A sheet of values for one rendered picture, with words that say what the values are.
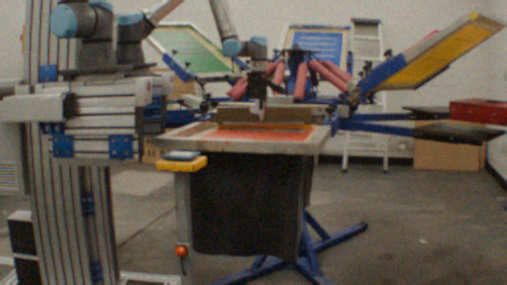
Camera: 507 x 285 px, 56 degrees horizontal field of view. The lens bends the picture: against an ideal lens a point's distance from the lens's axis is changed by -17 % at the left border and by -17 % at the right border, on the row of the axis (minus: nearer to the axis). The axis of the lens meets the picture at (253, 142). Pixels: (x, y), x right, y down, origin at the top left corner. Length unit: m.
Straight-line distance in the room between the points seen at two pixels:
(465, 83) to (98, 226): 5.26
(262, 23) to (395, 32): 1.64
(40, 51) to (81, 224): 0.70
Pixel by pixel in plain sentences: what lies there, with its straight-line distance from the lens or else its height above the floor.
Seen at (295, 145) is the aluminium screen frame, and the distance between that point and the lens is 1.86.
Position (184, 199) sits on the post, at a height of 0.83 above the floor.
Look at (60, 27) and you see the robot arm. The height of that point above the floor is 1.40.
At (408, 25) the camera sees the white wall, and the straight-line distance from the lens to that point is 6.57.
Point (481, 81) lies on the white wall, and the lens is 6.70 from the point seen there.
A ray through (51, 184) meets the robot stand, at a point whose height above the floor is 0.81.
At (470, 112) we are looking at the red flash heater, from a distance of 2.50.
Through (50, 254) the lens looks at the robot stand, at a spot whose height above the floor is 0.50.
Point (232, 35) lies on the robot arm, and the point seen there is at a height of 1.36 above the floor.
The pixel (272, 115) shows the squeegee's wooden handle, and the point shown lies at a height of 1.02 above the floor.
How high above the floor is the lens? 1.28
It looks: 9 degrees down
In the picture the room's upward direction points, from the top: straight up
